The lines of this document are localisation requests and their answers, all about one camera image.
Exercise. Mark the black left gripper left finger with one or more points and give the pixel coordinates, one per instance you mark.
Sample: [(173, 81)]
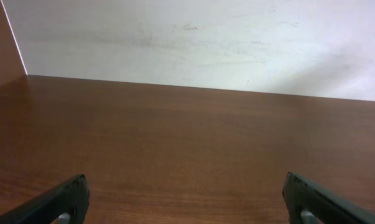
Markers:
[(70, 197)]

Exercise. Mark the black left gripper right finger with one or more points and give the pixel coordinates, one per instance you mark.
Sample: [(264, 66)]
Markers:
[(308, 202)]

